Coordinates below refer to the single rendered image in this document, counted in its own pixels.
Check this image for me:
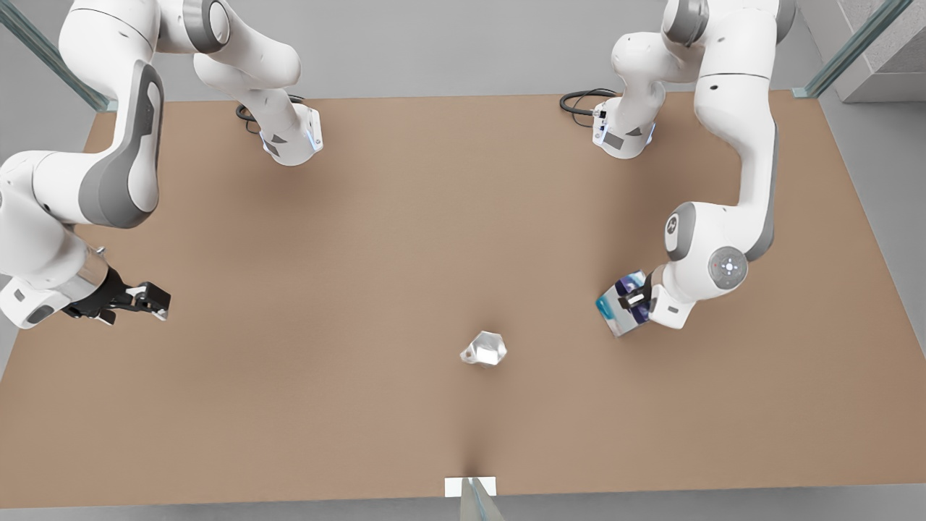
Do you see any small box with blue print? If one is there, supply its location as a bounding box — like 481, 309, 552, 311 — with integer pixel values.
595, 271, 651, 339

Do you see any black cable loop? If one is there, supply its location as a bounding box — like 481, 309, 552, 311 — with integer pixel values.
235, 94, 306, 136
558, 88, 620, 129

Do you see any clear faceted glass cup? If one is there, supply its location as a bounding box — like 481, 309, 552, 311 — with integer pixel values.
459, 331, 508, 369

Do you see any grey stone block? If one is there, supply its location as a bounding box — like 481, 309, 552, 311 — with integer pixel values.
797, 0, 926, 103

